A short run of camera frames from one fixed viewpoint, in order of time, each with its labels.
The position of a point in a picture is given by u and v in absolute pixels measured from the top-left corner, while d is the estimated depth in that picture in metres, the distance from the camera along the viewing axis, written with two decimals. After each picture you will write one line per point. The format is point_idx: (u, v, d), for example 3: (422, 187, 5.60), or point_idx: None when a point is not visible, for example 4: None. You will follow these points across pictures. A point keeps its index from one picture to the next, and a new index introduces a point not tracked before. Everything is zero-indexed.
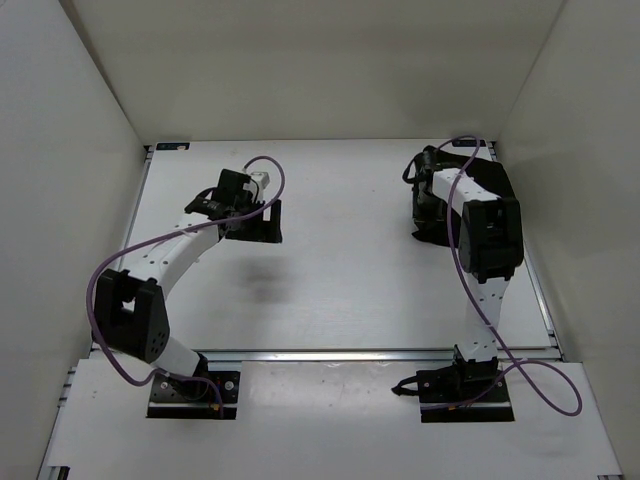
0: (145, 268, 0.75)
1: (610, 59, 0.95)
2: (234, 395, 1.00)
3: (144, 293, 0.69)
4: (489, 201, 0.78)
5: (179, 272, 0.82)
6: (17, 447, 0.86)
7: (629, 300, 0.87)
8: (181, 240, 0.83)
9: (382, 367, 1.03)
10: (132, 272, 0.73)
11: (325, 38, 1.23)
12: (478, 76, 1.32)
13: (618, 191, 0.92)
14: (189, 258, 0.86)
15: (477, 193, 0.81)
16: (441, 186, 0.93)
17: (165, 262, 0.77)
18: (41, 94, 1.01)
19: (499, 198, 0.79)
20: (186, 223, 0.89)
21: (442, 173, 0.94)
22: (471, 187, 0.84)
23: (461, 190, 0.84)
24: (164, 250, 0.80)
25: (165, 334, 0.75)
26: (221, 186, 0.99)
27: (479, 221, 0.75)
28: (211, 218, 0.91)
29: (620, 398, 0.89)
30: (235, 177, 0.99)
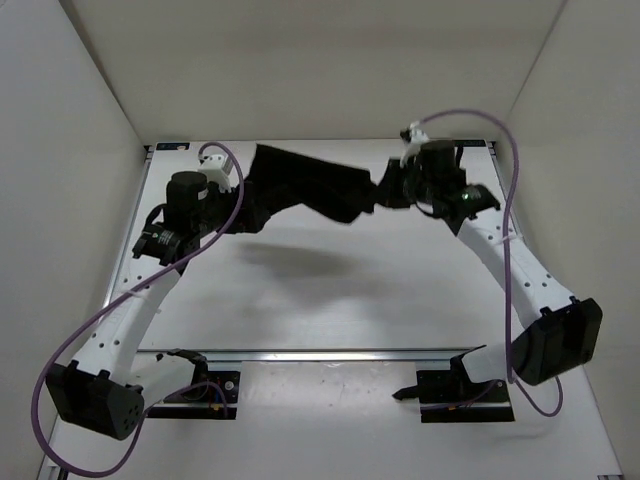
0: (94, 357, 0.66)
1: (611, 59, 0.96)
2: (234, 395, 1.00)
3: (101, 386, 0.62)
4: (560, 308, 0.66)
5: (139, 339, 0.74)
6: (17, 446, 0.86)
7: (630, 299, 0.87)
8: (132, 307, 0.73)
9: (383, 367, 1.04)
10: (80, 365, 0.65)
11: (326, 38, 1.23)
12: (477, 76, 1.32)
13: (618, 190, 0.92)
14: (147, 316, 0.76)
15: (541, 287, 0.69)
16: (473, 236, 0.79)
17: (115, 343, 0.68)
18: (43, 93, 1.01)
19: (572, 297, 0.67)
20: (135, 275, 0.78)
21: (475, 222, 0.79)
22: (531, 274, 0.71)
23: (518, 276, 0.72)
24: (113, 326, 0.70)
25: (137, 405, 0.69)
26: (171, 199, 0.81)
27: (557, 342, 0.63)
28: (164, 261, 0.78)
29: (620, 398, 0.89)
30: (186, 191, 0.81)
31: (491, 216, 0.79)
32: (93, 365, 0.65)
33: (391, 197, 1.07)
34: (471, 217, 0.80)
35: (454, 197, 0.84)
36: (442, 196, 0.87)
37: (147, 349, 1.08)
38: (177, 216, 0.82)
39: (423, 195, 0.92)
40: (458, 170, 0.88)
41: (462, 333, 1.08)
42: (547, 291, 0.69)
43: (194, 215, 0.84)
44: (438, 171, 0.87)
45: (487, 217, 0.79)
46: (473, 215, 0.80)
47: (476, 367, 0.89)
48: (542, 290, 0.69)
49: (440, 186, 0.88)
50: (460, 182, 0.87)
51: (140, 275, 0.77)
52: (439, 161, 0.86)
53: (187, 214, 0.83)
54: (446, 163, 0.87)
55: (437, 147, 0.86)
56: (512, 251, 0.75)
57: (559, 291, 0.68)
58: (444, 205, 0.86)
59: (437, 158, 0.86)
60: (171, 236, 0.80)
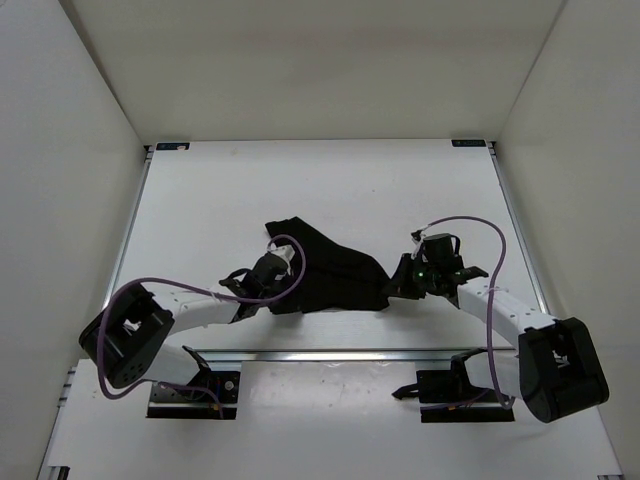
0: (168, 302, 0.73)
1: (612, 61, 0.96)
2: (233, 396, 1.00)
3: (157, 321, 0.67)
4: (546, 327, 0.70)
5: (186, 325, 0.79)
6: (17, 446, 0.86)
7: (630, 300, 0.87)
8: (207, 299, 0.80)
9: (383, 367, 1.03)
10: (156, 298, 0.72)
11: (327, 39, 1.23)
12: (478, 77, 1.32)
13: (618, 192, 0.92)
14: (202, 318, 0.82)
15: (526, 315, 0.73)
16: (474, 301, 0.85)
17: (185, 307, 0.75)
18: (42, 94, 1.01)
19: (556, 321, 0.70)
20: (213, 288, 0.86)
21: (469, 286, 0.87)
22: (517, 306, 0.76)
23: (504, 311, 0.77)
24: (189, 297, 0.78)
25: (142, 371, 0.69)
26: (257, 268, 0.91)
27: (549, 351, 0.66)
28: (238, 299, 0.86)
29: (620, 397, 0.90)
30: (270, 269, 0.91)
31: (483, 281, 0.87)
32: (165, 303, 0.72)
33: (402, 284, 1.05)
34: (462, 283, 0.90)
35: (450, 276, 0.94)
36: (443, 277, 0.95)
37: None
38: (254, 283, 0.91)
39: (428, 284, 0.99)
40: (457, 258, 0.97)
41: (461, 333, 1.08)
42: (534, 317, 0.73)
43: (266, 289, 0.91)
44: (439, 258, 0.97)
45: (477, 281, 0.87)
46: (464, 281, 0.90)
47: (478, 372, 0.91)
48: (527, 317, 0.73)
49: (442, 269, 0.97)
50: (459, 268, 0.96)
51: (218, 291, 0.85)
52: (439, 250, 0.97)
53: (263, 286, 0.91)
54: (445, 251, 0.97)
55: (436, 238, 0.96)
56: (498, 296, 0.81)
57: (545, 315, 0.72)
58: (445, 285, 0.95)
59: (437, 246, 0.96)
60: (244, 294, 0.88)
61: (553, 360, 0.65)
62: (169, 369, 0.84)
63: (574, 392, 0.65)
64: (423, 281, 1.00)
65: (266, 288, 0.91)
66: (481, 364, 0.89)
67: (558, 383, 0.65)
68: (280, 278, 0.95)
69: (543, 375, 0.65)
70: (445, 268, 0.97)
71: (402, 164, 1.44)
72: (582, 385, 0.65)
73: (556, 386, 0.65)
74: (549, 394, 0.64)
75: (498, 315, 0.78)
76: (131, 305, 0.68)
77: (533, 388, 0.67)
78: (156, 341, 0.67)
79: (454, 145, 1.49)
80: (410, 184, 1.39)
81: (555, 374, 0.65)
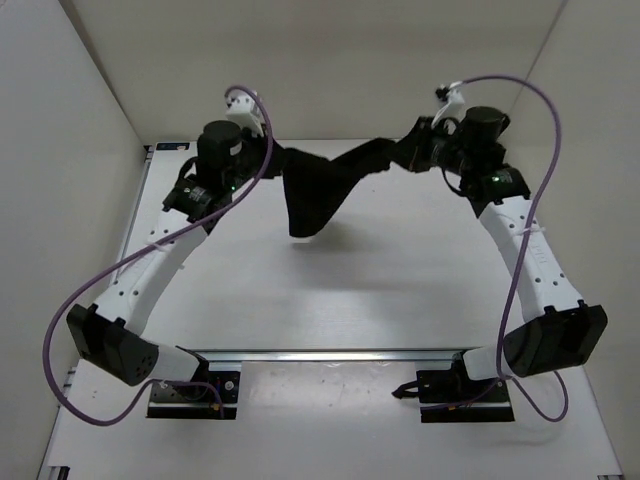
0: (114, 303, 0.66)
1: (612, 59, 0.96)
2: (234, 396, 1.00)
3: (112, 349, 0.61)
4: (568, 308, 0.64)
5: (160, 289, 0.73)
6: (17, 445, 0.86)
7: (630, 299, 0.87)
8: (157, 256, 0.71)
9: (383, 367, 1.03)
10: (100, 309, 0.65)
11: (327, 38, 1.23)
12: (478, 77, 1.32)
13: (617, 190, 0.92)
14: (171, 268, 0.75)
15: (552, 286, 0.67)
16: (497, 226, 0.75)
17: (135, 293, 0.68)
18: (43, 94, 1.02)
19: (581, 303, 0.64)
20: (160, 228, 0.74)
21: (502, 212, 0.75)
22: (545, 270, 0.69)
23: (529, 269, 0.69)
24: (134, 276, 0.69)
25: (149, 351, 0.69)
26: (201, 151, 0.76)
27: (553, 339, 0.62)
28: (192, 218, 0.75)
29: (619, 396, 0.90)
30: (216, 148, 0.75)
31: (521, 207, 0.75)
32: (110, 312, 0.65)
33: (416, 157, 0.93)
34: (496, 202, 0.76)
35: (484, 179, 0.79)
36: (473, 172, 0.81)
37: None
38: (208, 169, 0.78)
39: (455, 167, 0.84)
40: (499, 147, 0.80)
41: (461, 332, 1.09)
42: (559, 291, 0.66)
43: (225, 171, 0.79)
44: (478, 143, 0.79)
45: (513, 206, 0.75)
46: (498, 200, 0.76)
47: (475, 362, 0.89)
48: (552, 290, 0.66)
49: (475, 161, 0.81)
50: (496, 163, 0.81)
51: (166, 228, 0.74)
52: (484, 136, 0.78)
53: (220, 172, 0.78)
54: (489, 141, 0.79)
55: (486, 123, 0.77)
56: (531, 244, 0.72)
57: (571, 291, 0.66)
58: (474, 185, 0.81)
59: (484, 131, 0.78)
60: (204, 193, 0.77)
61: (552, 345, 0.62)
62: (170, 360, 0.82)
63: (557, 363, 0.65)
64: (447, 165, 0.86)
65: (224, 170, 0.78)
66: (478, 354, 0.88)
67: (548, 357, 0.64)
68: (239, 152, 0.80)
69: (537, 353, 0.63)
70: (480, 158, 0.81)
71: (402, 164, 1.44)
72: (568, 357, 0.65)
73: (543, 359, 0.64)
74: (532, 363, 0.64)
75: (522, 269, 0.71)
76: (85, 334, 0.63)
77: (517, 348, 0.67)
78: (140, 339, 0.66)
79: None
80: (410, 185, 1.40)
81: (546, 355, 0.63)
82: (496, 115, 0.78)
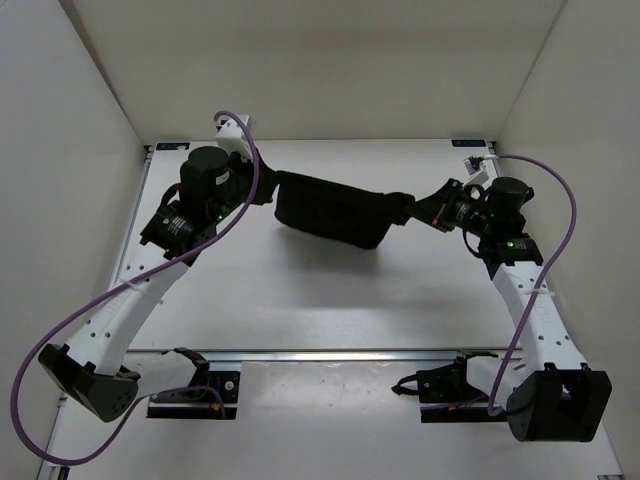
0: (86, 347, 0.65)
1: (612, 59, 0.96)
2: (233, 396, 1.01)
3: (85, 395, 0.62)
4: (569, 369, 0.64)
5: (135, 329, 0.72)
6: (18, 445, 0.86)
7: (630, 300, 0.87)
8: (131, 296, 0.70)
9: (383, 367, 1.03)
10: (72, 351, 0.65)
11: (327, 38, 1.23)
12: (478, 77, 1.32)
13: (617, 191, 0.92)
14: (149, 306, 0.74)
15: (555, 346, 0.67)
16: (506, 284, 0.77)
17: (107, 335, 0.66)
18: (43, 93, 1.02)
19: (583, 368, 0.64)
20: (137, 265, 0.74)
21: (512, 272, 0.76)
22: (550, 329, 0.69)
23: (532, 328, 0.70)
24: (107, 316, 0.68)
25: (127, 392, 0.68)
26: (186, 182, 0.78)
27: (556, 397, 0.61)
28: (170, 253, 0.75)
29: (619, 396, 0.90)
30: (200, 178, 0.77)
31: (530, 267, 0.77)
32: (81, 356, 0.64)
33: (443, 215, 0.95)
34: (507, 263, 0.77)
35: (500, 243, 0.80)
36: (492, 236, 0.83)
37: (147, 348, 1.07)
38: (191, 199, 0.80)
39: (478, 227, 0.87)
40: (520, 218, 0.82)
41: (461, 333, 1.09)
42: (561, 351, 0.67)
43: (209, 199, 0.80)
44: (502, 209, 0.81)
45: (525, 268, 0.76)
46: (511, 262, 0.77)
47: (475, 367, 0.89)
48: (556, 350, 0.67)
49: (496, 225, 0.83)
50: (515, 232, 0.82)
51: (142, 264, 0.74)
52: (508, 204, 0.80)
53: (203, 202, 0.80)
54: (512, 209, 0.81)
55: (510, 193, 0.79)
56: (538, 304, 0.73)
57: (574, 354, 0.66)
58: (490, 248, 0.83)
59: (509, 200, 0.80)
60: (183, 223, 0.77)
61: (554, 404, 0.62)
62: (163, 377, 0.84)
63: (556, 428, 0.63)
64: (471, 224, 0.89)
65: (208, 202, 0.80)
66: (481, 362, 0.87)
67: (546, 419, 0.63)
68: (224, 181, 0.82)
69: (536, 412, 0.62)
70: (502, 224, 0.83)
71: (402, 164, 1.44)
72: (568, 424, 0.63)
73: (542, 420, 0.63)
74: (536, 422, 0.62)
75: (526, 327, 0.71)
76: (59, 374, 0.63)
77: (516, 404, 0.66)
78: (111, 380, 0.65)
79: (454, 145, 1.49)
80: (411, 184, 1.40)
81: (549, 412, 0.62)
82: (521, 188, 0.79)
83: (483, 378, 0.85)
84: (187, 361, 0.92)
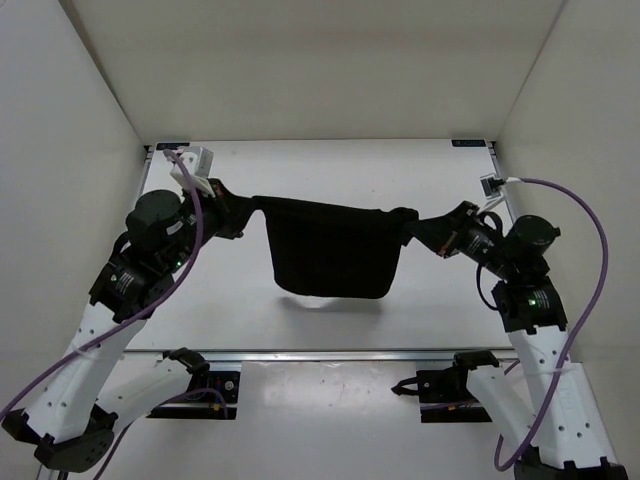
0: (43, 417, 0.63)
1: (613, 58, 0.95)
2: (234, 395, 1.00)
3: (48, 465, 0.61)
4: (589, 466, 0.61)
5: (97, 385, 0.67)
6: (18, 446, 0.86)
7: (631, 300, 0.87)
8: (83, 364, 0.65)
9: (383, 367, 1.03)
10: (30, 421, 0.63)
11: (326, 37, 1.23)
12: (478, 77, 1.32)
13: (618, 191, 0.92)
14: (109, 362, 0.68)
15: (575, 439, 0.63)
16: (525, 351, 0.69)
17: (62, 405, 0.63)
18: (44, 94, 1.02)
19: (601, 459, 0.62)
20: (88, 327, 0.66)
21: (532, 341, 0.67)
22: (572, 416, 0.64)
23: (553, 414, 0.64)
24: (62, 385, 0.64)
25: (95, 447, 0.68)
26: (133, 235, 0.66)
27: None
28: (119, 315, 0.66)
29: (620, 397, 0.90)
30: (148, 232, 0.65)
31: (551, 334, 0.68)
32: (40, 427, 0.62)
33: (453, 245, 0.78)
34: (528, 330, 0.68)
35: (518, 295, 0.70)
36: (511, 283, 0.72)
37: (148, 348, 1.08)
38: (142, 249, 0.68)
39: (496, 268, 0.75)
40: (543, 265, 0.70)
41: (461, 333, 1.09)
42: (581, 446, 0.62)
43: (162, 248, 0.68)
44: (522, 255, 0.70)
45: (546, 336, 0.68)
46: (533, 328, 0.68)
47: (475, 379, 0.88)
48: (575, 441, 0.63)
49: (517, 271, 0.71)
50: (536, 279, 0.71)
51: (93, 329, 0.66)
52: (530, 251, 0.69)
53: (154, 254, 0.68)
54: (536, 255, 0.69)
55: (536, 239, 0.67)
56: (559, 385, 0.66)
57: (595, 445, 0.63)
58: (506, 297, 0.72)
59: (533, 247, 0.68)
60: (134, 276, 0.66)
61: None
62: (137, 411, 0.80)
63: None
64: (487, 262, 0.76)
65: (160, 253, 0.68)
66: (482, 380, 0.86)
67: None
68: (178, 228, 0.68)
69: None
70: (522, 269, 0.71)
71: (402, 164, 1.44)
72: None
73: None
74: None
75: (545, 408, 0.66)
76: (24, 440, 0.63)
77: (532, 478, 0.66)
78: (71, 448, 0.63)
79: (454, 144, 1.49)
80: (410, 184, 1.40)
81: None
82: (547, 231, 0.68)
83: (482, 396, 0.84)
84: (178, 366, 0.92)
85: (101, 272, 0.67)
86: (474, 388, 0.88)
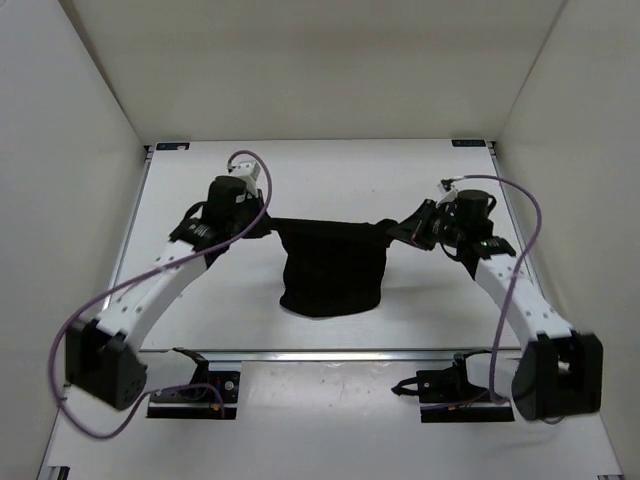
0: (115, 318, 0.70)
1: (612, 58, 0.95)
2: (234, 395, 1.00)
3: (113, 353, 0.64)
4: (559, 336, 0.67)
5: (158, 314, 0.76)
6: (17, 446, 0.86)
7: (631, 300, 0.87)
8: (161, 280, 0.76)
9: (383, 367, 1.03)
10: (101, 324, 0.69)
11: (326, 37, 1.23)
12: (478, 77, 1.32)
13: (618, 190, 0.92)
14: (171, 295, 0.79)
15: (543, 318, 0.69)
16: (489, 278, 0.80)
17: (138, 309, 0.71)
18: (44, 94, 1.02)
19: (571, 331, 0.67)
20: (167, 255, 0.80)
21: (490, 263, 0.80)
22: (535, 302, 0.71)
23: (518, 304, 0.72)
24: (138, 295, 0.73)
25: (139, 381, 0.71)
26: (211, 200, 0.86)
27: (553, 367, 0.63)
28: (197, 248, 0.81)
29: (620, 396, 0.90)
30: (225, 194, 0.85)
31: (506, 260, 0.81)
32: (113, 326, 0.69)
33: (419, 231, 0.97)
34: (485, 258, 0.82)
35: (475, 244, 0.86)
36: (467, 244, 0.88)
37: (147, 348, 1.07)
38: (215, 215, 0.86)
39: (452, 239, 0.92)
40: (487, 222, 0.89)
41: (461, 333, 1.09)
42: (549, 322, 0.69)
43: (230, 215, 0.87)
44: (469, 220, 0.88)
45: (501, 259, 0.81)
46: (488, 256, 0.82)
47: (477, 366, 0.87)
48: (544, 320, 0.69)
49: (468, 233, 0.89)
50: (486, 234, 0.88)
51: (172, 255, 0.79)
52: (473, 210, 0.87)
53: (224, 218, 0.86)
54: (478, 214, 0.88)
55: (473, 198, 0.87)
56: (518, 286, 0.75)
57: (562, 322, 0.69)
58: (467, 253, 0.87)
59: (473, 208, 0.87)
60: (207, 230, 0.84)
61: (554, 377, 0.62)
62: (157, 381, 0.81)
63: (560, 403, 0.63)
64: (444, 238, 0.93)
65: (229, 218, 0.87)
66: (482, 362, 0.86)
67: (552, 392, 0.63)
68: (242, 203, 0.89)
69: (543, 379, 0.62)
70: (471, 230, 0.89)
71: (402, 164, 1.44)
72: (568, 396, 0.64)
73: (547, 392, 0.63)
74: (538, 396, 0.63)
75: (512, 307, 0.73)
76: (81, 347, 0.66)
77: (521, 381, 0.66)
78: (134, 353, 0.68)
79: (454, 144, 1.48)
80: (411, 184, 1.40)
81: (552, 389, 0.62)
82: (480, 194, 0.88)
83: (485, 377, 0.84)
84: (188, 358, 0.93)
85: (181, 224, 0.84)
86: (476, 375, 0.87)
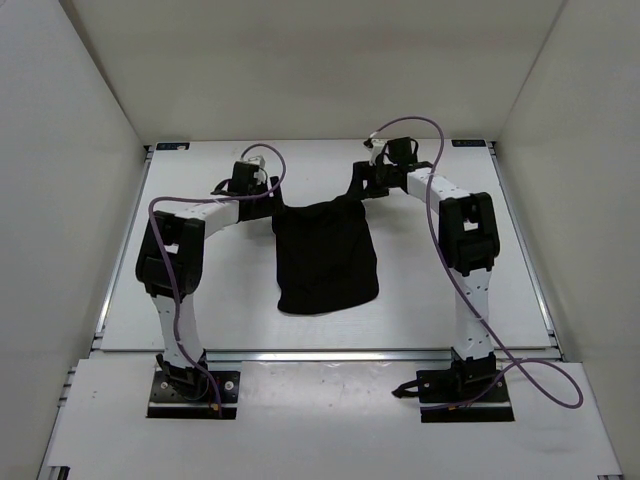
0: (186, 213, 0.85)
1: (612, 59, 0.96)
2: (234, 396, 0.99)
3: (192, 226, 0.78)
4: (462, 198, 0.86)
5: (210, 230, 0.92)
6: (19, 445, 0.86)
7: (629, 300, 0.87)
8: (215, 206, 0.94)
9: (383, 367, 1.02)
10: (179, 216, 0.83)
11: (326, 38, 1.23)
12: (478, 77, 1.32)
13: (617, 190, 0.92)
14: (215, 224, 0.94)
15: (451, 192, 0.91)
16: (418, 185, 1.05)
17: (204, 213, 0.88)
18: (44, 95, 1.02)
19: (471, 194, 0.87)
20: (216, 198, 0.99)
21: (414, 175, 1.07)
22: (445, 186, 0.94)
23: (435, 191, 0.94)
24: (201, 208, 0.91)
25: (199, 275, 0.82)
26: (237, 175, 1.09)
27: (458, 217, 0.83)
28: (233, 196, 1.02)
29: (620, 397, 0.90)
30: (248, 168, 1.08)
31: (426, 170, 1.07)
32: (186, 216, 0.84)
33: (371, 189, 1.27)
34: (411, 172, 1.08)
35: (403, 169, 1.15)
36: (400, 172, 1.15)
37: (146, 348, 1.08)
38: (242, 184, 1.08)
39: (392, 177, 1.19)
40: (413, 154, 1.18)
41: None
42: (456, 192, 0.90)
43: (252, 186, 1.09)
44: (398, 156, 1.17)
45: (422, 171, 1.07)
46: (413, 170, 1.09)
47: (458, 332, 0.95)
48: (451, 193, 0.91)
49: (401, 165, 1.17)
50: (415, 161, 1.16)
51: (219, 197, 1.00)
52: (399, 149, 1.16)
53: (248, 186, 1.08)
54: (405, 150, 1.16)
55: (395, 140, 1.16)
56: (434, 183, 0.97)
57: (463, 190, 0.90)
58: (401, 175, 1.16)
59: (396, 145, 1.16)
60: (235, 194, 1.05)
61: (460, 223, 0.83)
62: (185, 326, 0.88)
63: (474, 246, 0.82)
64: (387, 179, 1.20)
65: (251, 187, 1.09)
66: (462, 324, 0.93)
67: (462, 239, 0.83)
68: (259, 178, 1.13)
69: (454, 230, 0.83)
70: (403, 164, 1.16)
71: None
72: (480, 242, 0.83)
73: (460, 239, 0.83)
74: (458, 243, 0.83)
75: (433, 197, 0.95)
76: (162, 229, 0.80)
77: (446, 252, 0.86)
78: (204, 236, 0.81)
79: (454, 144, 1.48)
80: None
81: (460, 231, 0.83)
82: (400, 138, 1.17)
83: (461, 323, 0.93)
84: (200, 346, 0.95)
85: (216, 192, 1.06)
86: (463, 343, 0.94)
